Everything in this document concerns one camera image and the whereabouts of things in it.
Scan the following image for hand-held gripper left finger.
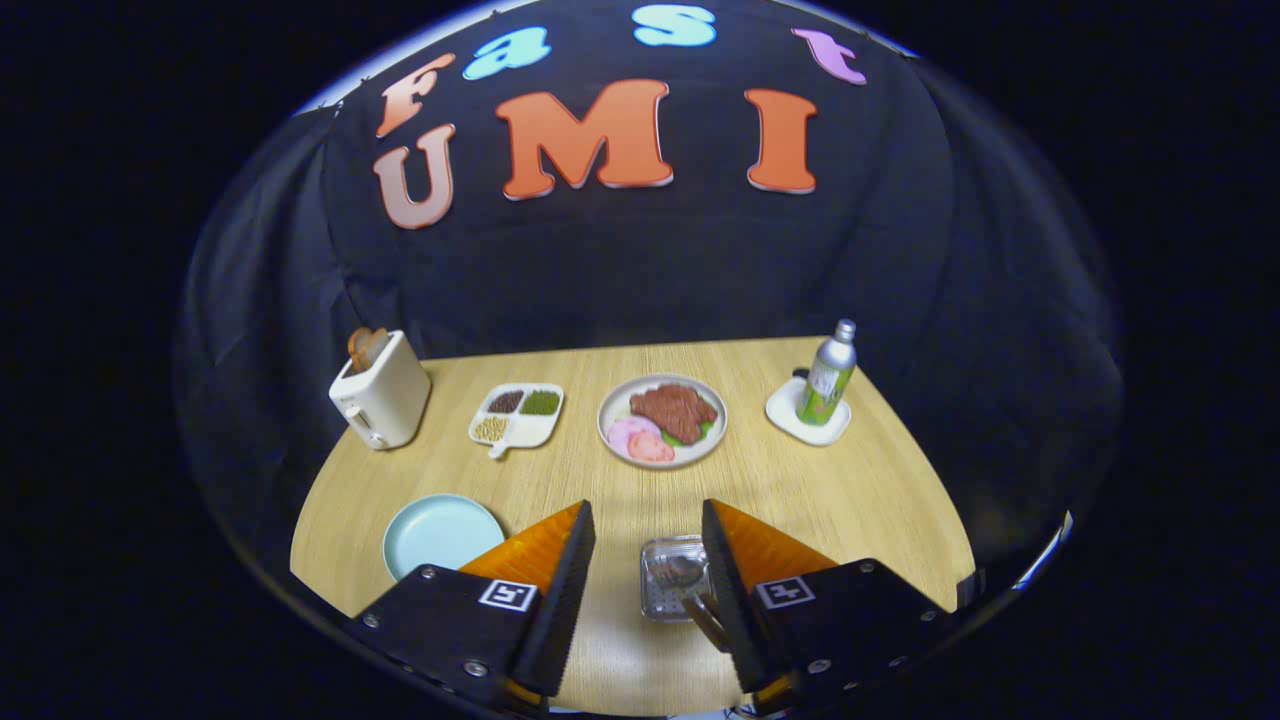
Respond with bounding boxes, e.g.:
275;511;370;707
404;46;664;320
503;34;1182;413
345;498;598;716

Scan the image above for white divided bean tray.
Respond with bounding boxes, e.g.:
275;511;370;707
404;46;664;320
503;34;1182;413
468;382;566;459

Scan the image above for brown meat slice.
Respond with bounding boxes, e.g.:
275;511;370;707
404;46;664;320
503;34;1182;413
630;383;719;446

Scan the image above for pink ham slices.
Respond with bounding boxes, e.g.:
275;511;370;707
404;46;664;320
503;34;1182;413
607;416;677;463

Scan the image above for fork with wooden handle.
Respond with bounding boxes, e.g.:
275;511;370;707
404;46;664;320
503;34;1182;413
683;590;729;653

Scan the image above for green bottle silver cap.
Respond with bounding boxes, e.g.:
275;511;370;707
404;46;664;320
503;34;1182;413
797;319;858;427

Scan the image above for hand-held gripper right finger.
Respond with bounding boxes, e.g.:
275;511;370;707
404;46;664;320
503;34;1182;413
700;498;956;716

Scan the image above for cream toaster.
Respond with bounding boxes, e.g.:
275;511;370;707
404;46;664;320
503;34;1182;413
329;330;433;451

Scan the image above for grey round food plate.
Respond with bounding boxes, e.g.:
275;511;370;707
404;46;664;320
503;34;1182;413
597;373;729;470

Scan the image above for white square coaster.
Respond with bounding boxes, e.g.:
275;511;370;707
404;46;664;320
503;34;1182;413
765;370;853;447

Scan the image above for light blue plate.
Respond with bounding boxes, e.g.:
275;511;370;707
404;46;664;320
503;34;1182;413
382;493;507;583

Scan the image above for brown toast slice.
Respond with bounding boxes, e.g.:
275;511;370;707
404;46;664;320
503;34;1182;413
347;326;391;374

